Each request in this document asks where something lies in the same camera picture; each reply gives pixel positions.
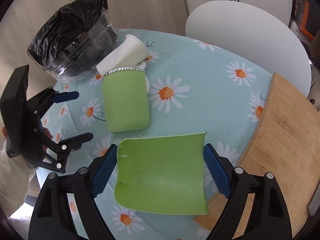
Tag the black bag lined trash bin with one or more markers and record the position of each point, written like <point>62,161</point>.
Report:
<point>74,40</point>

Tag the white sleeve forearm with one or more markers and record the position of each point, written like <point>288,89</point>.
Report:
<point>15,177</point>

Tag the white round chair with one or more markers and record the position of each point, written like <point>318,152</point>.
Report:
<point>255,35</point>

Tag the orange Philips appliance box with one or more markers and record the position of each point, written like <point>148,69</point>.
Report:
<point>310,22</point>

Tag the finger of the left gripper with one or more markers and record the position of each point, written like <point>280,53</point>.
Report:
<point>62,150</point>
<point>42,101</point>

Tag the green foam sheet piece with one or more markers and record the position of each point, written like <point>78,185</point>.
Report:
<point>162,175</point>

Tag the white paper cup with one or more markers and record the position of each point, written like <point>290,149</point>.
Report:
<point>118,59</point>
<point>133,45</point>

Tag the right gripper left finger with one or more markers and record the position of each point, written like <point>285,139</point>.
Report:
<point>52,218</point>

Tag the green foam cup sleeve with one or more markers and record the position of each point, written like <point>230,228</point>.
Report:
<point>125,99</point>

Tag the floral blue tablecloth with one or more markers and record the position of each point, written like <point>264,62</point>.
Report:
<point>194,87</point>

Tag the bamboo cutting board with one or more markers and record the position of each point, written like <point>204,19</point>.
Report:
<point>278,175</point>

